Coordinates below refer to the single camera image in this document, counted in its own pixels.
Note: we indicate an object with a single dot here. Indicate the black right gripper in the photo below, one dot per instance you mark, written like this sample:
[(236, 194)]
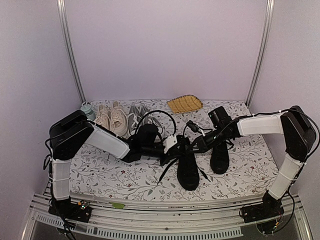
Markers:
[(202, 144)]

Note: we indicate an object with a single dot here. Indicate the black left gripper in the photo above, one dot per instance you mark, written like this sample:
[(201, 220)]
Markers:
[(169, 157)]

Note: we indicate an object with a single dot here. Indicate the black canvas sneaker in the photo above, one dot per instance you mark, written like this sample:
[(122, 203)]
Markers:
[(187, 169), (220, 161)]

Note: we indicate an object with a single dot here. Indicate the black front canvas sneaker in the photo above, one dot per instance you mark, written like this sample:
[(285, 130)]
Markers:
[(187, 169)]

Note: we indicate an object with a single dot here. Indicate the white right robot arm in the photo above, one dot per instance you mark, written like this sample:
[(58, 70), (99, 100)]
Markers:
[(300, 139)]

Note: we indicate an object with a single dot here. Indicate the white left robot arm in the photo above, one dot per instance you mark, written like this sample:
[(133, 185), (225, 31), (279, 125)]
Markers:
[(69, 135)]

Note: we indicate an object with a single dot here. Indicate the woven bamboo tray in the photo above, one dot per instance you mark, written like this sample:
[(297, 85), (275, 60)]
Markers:
[(185, 104)]

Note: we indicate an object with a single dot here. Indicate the grey sneaker right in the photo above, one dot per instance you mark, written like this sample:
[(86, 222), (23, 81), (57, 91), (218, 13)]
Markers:
[(149, 118)]

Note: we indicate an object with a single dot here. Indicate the grey sneaker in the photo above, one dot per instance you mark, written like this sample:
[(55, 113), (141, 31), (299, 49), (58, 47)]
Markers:
[(135, 115), (149, 118)]

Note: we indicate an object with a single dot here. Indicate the grey sneaker left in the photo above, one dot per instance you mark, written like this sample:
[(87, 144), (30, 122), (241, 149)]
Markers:
[(135, 115)]

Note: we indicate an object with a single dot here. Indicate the beige sneaker right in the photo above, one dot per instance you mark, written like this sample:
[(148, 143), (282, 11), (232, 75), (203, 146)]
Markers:
[(119, 120)]

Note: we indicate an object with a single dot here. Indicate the beige sneaker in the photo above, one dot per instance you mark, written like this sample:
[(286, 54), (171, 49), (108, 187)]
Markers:
[(103, 117), (119, 120)]

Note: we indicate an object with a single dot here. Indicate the green tape piece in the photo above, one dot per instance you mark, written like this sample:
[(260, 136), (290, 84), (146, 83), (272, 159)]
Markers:
[(117, 205)]

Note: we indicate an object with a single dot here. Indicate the floral tablecloth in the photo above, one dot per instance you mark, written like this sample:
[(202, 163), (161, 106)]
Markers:
[(252, 170)]

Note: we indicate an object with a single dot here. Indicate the beige sneaker left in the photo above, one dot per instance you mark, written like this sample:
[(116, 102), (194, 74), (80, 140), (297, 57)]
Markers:
[(103, 117)]

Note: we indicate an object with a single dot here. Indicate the pale green small jar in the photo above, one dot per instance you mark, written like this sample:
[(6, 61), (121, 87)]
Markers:
[(87, 108)]

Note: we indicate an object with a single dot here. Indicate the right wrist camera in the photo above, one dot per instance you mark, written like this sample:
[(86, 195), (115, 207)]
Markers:
[(195, 128)]

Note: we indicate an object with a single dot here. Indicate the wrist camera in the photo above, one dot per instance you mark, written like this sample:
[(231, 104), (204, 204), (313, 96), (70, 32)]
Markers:
[(171, 141), (195, 128)]

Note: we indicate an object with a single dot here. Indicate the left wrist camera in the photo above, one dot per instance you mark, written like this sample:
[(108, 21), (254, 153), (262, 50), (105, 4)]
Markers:
[(171, 141)]

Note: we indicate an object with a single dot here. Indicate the aluminium front rail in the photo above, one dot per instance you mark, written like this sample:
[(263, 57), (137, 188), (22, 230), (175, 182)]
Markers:
[(155, 220)]

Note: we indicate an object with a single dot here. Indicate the aluminium frame post right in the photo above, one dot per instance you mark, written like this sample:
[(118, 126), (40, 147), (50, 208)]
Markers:
[(261, 52)]

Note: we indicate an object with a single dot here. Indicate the aluminium frame post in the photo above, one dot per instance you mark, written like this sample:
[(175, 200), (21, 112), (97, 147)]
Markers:
[(61, 7), (261, 52)]

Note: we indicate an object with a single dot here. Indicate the aluminium frame post left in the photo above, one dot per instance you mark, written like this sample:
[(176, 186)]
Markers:
[(61, 7)]

